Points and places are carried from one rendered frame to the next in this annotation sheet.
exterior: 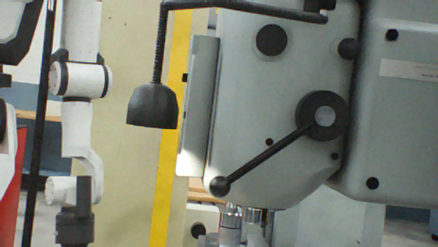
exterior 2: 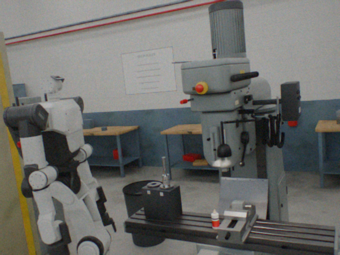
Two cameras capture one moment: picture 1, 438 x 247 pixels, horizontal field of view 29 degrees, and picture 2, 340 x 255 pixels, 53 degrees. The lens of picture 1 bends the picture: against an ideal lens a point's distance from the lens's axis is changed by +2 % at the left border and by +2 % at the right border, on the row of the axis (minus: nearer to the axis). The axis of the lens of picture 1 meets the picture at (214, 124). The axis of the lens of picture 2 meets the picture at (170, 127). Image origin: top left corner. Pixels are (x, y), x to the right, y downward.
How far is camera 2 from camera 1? 1.67 m
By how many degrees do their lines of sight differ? 54
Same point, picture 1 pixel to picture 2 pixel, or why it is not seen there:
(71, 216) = (100, 203)
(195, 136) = not seen: hidden behind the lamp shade
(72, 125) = (87, 170)
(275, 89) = (238, 135)
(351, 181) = (248, 151)
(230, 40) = (228, 126)
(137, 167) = (7, 182)
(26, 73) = not seen: outside the picture
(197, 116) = not seen: hidden behind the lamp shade
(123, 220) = (9, 208)
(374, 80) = (248, 125)
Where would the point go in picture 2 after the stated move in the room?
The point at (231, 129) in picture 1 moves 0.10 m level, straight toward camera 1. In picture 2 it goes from (234, 149) to (252, 149)
